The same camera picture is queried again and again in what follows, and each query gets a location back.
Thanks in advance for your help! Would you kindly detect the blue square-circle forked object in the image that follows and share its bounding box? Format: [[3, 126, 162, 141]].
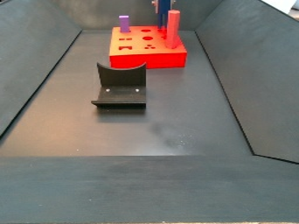
[[158, 0, 173, 29]]

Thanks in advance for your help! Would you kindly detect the red fixture board with holes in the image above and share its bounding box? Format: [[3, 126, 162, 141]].
[[109, 26, 188, 68]]

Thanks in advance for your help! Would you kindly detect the purple rectangular peg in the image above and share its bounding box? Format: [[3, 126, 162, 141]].
[[119, 15, 130, 32]]

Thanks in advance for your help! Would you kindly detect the red hexagonal peg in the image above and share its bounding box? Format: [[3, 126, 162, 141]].
[[166, 10, 181, 49]]

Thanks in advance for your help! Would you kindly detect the black curved holder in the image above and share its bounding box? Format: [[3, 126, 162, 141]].
[[91, 64, 146, 107]]

